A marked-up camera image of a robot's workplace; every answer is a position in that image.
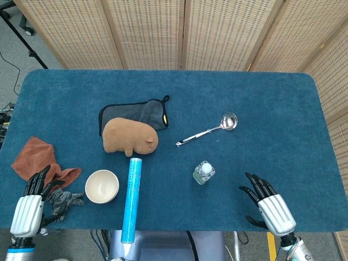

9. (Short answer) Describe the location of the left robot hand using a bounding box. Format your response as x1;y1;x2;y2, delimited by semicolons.
10;164;66;236

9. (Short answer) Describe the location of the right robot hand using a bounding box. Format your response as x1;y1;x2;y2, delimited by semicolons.
239;172;297;237

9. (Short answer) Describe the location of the white bowl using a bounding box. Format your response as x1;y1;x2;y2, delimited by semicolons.
85;169;120;203
91;182;121;204

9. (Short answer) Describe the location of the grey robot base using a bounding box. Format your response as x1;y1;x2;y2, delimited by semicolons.
108;229;226;261

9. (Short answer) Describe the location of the grey patterned glove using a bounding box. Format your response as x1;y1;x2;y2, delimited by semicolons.
45;189;85;222

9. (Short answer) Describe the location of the rust brown cloth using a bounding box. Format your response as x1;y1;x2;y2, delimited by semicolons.
10;135;82;194

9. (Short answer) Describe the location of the clear bottle green label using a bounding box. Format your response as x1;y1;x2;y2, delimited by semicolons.
192;160;216;185

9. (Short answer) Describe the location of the black equipment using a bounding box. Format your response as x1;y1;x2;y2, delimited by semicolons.
0;102;15;150

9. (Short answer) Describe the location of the blue cling film tube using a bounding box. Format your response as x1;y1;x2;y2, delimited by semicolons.
120;157;144;256

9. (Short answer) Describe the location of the blue table mat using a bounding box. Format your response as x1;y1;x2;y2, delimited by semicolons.
0;69;348;233

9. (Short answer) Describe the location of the brown capybara plush toy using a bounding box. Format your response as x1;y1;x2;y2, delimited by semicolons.
102;117;159;158

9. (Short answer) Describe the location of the grey oven mitt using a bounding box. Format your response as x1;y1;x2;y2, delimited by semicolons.
98;95;170;136

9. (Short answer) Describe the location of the black stand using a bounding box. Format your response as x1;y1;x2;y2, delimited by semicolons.
0;0;49;70

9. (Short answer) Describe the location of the wicker folding screen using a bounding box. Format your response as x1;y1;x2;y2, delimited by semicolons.
13;0;348;261

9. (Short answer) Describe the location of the black cable bundle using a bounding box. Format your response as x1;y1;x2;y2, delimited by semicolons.
90;229;111;261

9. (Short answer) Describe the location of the steel ladle black handle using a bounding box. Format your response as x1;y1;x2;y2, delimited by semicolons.
175;112;239;148

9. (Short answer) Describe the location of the thin black floor cable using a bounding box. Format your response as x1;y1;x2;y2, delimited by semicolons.
0;51;21;96

